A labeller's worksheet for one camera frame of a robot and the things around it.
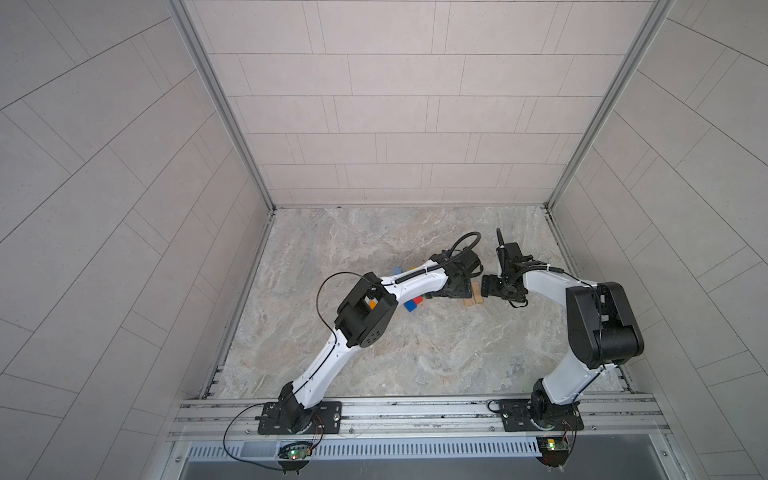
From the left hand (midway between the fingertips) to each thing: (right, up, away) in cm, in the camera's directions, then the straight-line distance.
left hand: (462, 290), depth 94 cm
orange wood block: (-26, +4, -35) cm, 44 cm away
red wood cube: (-14, -2, -3) cm, 15 cm away
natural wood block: (+4, -2, -3) cm, 6 cm away
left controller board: (-43, -29, -30) cm, 60 cm away
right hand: (+10, 0, +2) cm, 10 cm away
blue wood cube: (-17, -4, -4) cm, 18 cm away
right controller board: (+16, -32, -26) cm, 44 cm away
